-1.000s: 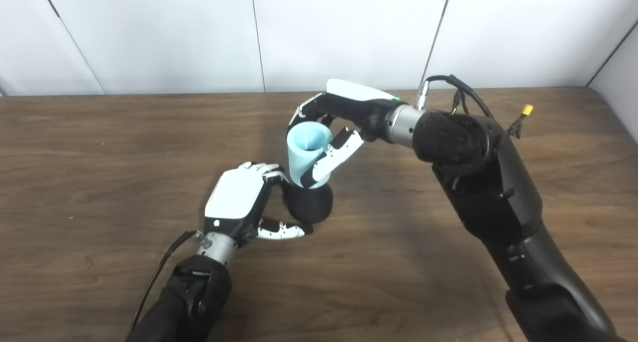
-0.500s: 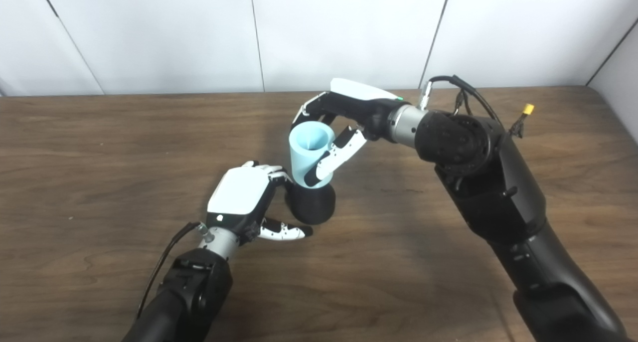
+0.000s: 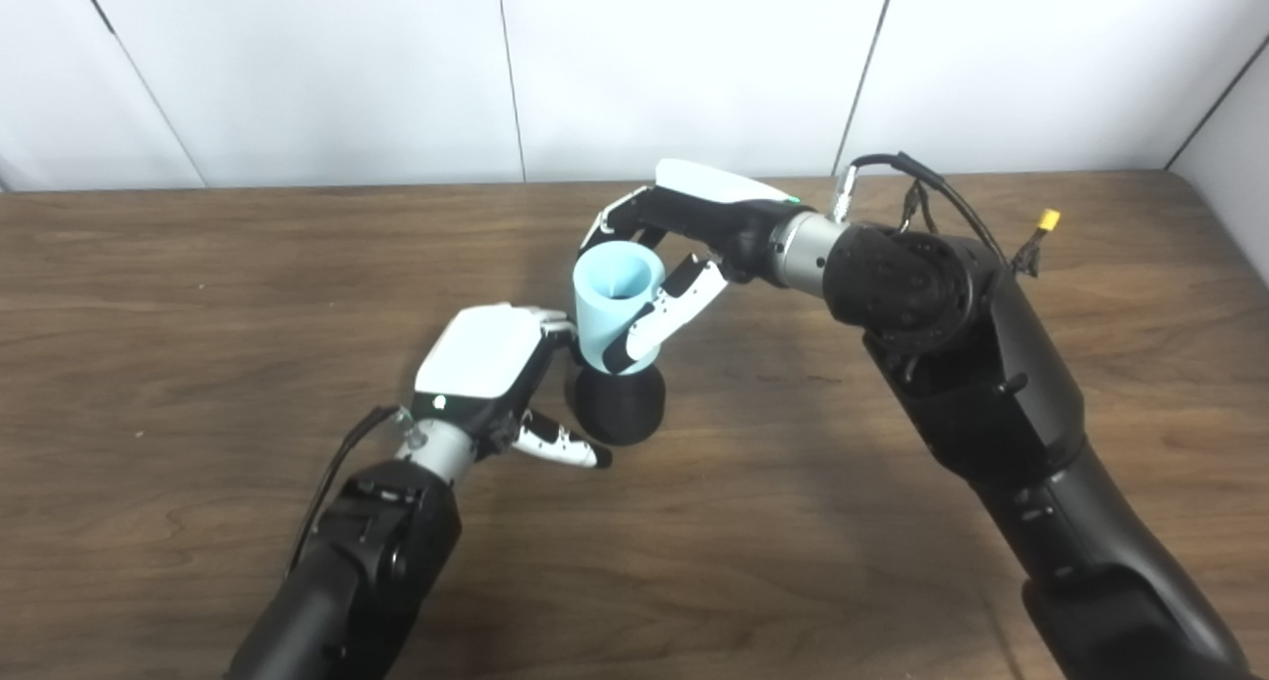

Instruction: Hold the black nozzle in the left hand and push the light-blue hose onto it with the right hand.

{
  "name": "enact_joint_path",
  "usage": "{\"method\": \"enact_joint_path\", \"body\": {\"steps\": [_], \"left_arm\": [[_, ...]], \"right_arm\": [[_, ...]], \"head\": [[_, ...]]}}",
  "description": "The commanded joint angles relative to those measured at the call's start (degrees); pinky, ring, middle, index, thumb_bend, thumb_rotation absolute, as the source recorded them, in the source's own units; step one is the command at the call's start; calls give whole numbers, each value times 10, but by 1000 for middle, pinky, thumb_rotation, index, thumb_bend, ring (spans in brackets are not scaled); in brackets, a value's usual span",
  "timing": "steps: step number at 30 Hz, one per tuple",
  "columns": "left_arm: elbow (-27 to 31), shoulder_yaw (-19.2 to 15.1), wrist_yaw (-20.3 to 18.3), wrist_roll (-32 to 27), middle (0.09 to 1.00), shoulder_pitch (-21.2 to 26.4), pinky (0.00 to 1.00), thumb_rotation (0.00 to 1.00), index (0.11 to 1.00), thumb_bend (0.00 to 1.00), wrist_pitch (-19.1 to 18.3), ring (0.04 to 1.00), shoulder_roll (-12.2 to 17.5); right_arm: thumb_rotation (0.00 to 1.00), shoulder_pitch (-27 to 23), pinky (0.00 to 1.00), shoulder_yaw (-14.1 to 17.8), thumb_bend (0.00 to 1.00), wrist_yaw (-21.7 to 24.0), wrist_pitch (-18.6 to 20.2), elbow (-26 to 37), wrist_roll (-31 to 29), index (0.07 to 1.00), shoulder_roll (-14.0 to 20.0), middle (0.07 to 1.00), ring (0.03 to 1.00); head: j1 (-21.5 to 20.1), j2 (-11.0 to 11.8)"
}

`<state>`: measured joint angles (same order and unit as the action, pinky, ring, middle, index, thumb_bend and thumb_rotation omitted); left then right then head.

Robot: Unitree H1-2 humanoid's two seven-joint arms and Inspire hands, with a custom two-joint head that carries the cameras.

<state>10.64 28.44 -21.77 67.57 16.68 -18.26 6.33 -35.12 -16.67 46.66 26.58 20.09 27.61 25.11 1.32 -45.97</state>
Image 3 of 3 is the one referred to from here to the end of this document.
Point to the white and black right hand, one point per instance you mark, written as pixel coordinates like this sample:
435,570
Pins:
724,209

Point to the white and black left hand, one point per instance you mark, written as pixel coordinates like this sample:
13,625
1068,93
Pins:
476,353

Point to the black funnel-shaped nozzle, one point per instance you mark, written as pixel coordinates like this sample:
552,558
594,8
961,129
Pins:
620,407

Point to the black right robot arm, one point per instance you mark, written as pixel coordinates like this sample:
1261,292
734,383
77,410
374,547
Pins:
991,402

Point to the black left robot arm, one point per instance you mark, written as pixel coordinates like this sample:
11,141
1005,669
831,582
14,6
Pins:
357,561

